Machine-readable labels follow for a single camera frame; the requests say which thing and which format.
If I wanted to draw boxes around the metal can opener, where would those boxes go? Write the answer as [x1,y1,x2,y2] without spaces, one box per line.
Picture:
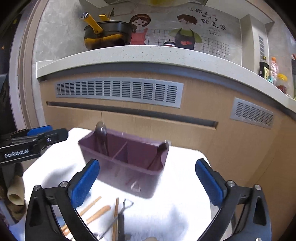
[98,216,118,240]

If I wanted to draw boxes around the metal spoon dark handle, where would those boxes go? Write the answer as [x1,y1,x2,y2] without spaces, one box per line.
[94,121,108,156]

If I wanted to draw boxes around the wooden spoon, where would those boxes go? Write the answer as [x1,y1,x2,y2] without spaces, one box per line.
[86,205,111,225]

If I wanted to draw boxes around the wooden chopstick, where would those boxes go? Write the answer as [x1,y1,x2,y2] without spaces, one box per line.
[61,196,101,231]
[112,198,119,241]

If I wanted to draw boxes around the black handled peeler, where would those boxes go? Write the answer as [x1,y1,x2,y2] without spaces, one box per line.
[117,199,134,241]

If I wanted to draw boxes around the white lace tablecloth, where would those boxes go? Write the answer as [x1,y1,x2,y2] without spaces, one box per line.
[23,128,217,240]

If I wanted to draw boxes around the short grey vent grille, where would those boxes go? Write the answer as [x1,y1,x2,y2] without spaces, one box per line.
[230,97,274,128]

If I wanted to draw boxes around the maroon plastic utensil caddy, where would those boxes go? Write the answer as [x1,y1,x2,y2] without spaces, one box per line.
[78,129,170,199]

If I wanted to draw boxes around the long grey vent grille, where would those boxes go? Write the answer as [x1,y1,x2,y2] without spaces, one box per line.
[55,77,184,108]

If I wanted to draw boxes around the black yellow cooking pot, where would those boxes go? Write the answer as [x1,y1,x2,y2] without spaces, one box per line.
[80,13,133,50]

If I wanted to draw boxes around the orange cap drink bottle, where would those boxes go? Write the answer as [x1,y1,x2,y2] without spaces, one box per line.
[268,57,278,84]

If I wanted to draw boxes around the yellow lid jar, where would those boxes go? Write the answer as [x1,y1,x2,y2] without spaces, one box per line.
[275,73,288,94]

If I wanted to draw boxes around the dark soy sauce bottle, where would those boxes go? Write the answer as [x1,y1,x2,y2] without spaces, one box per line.
[259,56,269,80]

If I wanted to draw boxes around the red paper cup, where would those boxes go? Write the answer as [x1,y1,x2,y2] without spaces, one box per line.
[164,40,176,47]

